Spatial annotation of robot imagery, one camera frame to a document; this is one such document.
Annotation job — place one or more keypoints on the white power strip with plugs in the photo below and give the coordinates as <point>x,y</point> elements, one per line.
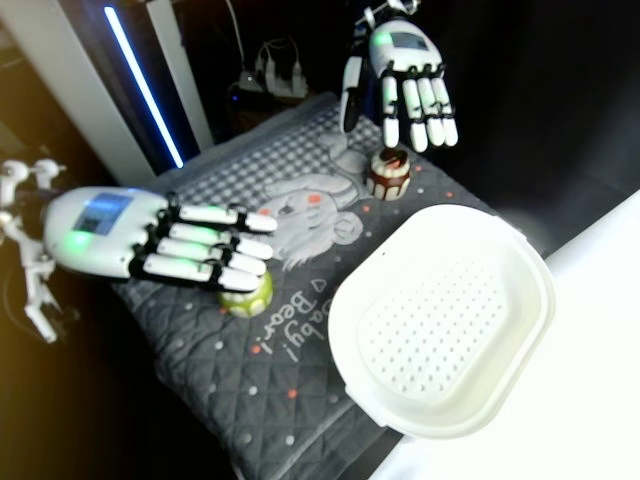
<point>280,80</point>

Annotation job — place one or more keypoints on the white plastic tray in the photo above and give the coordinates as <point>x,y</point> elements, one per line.
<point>440,325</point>

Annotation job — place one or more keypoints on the blue light strip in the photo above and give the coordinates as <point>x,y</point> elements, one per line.
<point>142,87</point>

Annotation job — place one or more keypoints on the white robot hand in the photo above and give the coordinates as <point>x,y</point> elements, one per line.
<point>95,235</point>
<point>395,52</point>

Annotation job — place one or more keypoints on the narrow white post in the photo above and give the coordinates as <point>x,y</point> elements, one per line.
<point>182,75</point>

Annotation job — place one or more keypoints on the green toy cake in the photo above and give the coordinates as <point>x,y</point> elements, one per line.
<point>250,302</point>

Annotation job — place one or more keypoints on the wide white post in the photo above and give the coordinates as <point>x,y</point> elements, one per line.
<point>75,85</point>

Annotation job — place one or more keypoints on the chocolate toy cake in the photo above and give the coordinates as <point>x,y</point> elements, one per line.
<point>389,177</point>

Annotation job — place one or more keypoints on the grey bear print quilt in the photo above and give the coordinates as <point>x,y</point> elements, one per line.
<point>240,360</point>

